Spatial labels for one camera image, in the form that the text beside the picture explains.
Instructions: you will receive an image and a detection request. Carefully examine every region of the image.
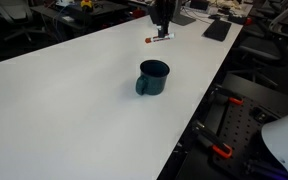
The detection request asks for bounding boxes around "beige crumpled cloth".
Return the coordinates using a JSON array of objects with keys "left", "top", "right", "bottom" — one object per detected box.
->
[{"left": 207, "top": 0, "right": 244, "bottom": 11}]

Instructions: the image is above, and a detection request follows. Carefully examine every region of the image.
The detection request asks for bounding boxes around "black flat pad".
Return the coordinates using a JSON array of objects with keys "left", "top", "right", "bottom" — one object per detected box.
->
[{"left": 202, "top": 19, "right": 233, "bottom": 43}]

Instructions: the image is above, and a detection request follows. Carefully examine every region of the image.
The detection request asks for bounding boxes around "white desk device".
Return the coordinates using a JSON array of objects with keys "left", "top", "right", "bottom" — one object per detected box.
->
[{"left": 54, "top": 0, "right": 77, "bottom": 8}]

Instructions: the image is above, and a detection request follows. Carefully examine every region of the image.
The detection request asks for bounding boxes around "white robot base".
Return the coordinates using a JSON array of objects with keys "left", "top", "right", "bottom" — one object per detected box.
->
[{"left": 261, "top": 108, "right": 288, "bottom": 180}]

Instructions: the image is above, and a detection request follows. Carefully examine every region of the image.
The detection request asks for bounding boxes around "black desk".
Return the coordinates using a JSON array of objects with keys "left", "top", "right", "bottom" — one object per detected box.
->
[{"left": 30, "top": 0, "right": 130, "bottom": 34}]

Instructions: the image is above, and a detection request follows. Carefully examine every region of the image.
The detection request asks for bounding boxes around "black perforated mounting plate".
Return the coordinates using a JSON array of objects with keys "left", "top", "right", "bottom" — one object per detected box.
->
[{"left": 212, "top": 96, "right": 285, "bottom": 179}]

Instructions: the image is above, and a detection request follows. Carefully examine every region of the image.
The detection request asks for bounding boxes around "dark office chair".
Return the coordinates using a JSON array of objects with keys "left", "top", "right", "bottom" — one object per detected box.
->
[{"left": 0, "top": 0, "right": 48, "bottom": 43}]

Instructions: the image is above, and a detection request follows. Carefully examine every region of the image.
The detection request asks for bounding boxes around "black computer mouse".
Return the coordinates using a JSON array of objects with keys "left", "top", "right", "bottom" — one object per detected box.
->
[{"left": 207, "top": 13, "right": 222, "bottom": 21}]

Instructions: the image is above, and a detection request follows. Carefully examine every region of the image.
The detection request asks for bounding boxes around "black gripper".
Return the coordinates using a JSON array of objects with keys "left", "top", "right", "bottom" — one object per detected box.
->
[{"left": 149, "top": 0, "right": 176, "bottom": 38}]

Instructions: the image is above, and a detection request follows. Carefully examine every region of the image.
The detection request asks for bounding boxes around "black robot cart top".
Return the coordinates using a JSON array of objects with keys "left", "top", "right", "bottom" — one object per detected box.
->
[{"left": 175, "top": 73, "right": 288, "bottom": 180}]

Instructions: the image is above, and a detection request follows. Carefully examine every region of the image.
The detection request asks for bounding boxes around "black clamp orange handle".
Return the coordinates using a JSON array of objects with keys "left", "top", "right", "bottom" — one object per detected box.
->
[
  {"left": 210, "top": 84, "right": 244, "bottom": 107},
  {"left": 192, "top": 120, "right": 234, "bottom": 160}
]

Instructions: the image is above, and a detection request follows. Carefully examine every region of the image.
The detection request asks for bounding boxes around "grey monitor stand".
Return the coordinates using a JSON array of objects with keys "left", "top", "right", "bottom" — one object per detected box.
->
[{"left": 172, "top": 0, "right": 197, "bottom": 27}]

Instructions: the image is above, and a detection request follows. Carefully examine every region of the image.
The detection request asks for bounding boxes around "dark teal enamel mug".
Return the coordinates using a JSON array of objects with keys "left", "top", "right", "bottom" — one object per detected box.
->
[{"left": 135, "top": 59, "right": 171, "bottom": 97}]

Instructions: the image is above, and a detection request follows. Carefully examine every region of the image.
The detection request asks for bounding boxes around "small red object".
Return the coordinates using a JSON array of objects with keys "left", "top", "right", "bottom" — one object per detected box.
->
[{"left": 132, "top": 8, "right": 147, "bottom": 20}]

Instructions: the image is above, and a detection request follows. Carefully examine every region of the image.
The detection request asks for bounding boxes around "yellow black tool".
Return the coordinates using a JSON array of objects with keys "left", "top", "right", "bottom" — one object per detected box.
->
[{"left": 80, "top": 0, "right": 94, "bottom": 13}]

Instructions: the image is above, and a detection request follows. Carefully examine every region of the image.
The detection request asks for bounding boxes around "black base cable bundle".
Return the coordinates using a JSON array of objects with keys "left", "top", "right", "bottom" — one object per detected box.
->
[{"left": 243, "top": 159, "right": 288, "bottom": 180}]

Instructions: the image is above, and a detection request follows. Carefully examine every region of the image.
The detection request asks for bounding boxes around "grey mesh office chair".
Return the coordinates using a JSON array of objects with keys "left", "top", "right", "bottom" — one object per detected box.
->
[{"left": 231, "top": 3, "right": 288, "bottom": 86}]

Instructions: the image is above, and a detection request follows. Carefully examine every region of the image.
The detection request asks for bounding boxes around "red and white marker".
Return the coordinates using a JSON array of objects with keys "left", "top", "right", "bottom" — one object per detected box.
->
[{"left": 144, "top": 32, "right": 176, "bottom": 45}]

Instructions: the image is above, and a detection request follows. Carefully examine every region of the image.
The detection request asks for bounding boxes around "black pouch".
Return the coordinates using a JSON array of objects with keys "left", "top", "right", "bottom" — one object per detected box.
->
[{"left": 227, "top": 12, "right": 248, "bottom": 25}]

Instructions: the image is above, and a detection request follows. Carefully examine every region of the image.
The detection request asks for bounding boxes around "black box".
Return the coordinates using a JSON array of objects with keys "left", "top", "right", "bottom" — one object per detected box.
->
[{"left": 189, "top": 0, "right": 210, "bottom": 11}]

